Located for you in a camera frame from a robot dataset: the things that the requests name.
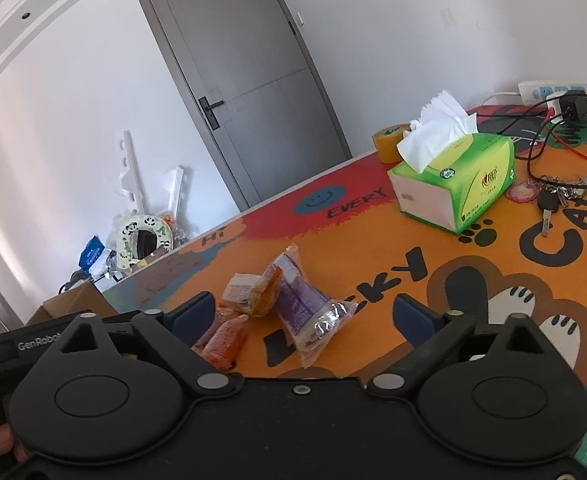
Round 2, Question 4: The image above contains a white foam packing piece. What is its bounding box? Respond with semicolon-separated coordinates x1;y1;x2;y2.
115;130;186;222

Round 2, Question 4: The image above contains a key bunch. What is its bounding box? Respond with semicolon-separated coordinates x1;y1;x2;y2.
506;178;587;237

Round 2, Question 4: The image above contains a yellow tape roll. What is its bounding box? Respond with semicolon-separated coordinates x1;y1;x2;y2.
373;124;411;164

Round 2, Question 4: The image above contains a colourful cartoon table mat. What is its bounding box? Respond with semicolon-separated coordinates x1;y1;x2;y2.
92;102;587;470

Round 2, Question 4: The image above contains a grey door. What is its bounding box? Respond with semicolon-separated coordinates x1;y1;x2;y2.
138;0;352;210

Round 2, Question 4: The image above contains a black cable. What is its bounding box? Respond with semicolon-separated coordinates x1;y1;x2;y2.
472;91;587;191

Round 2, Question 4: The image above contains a black power adapter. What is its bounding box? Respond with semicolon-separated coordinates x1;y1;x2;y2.
559;91;587;122

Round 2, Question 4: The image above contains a red orange snack packet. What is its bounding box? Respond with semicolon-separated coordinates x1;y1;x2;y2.
192;308;249;373

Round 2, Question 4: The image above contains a purple white snack packet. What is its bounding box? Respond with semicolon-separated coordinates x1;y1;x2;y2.
268;245;359;368

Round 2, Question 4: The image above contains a white power strip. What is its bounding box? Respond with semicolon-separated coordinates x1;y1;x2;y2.
518;79;587;106

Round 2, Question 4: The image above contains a cardboard box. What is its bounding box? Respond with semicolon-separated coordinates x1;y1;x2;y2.
28;283;118;325

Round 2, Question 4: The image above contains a green tissue box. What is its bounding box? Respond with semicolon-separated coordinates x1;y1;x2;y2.
388;90;516;234

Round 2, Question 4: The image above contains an orange bread snack packet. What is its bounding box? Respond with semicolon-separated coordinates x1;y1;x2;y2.
222;266;282;318

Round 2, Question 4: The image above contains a red cable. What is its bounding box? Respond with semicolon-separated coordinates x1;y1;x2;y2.
543;116;587;172

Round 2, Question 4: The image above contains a blue plastic bag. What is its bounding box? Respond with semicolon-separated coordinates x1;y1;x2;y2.
78;235;106;273

